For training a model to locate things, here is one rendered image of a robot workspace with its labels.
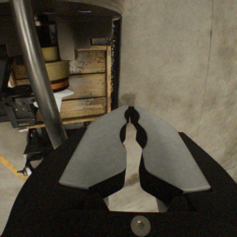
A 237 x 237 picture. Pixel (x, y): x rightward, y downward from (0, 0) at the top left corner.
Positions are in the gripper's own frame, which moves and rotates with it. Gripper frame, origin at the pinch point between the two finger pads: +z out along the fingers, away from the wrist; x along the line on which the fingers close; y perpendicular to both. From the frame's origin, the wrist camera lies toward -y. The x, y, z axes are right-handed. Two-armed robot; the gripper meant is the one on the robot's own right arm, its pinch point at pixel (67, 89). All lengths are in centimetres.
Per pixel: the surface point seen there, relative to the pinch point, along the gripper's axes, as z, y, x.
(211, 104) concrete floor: 213, 73, -109
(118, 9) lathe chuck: 9.3, -15.6, 8.7
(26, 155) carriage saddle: -24.6, 34.8, -15.6
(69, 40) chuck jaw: 1.5, -10.8, 2.4
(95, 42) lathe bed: 9.4, -9.7, -21.8
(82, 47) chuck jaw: 4.1, -9.5, 2.8
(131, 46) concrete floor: 57, -5, -108
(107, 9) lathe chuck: 7.3, -15.2, 10.2
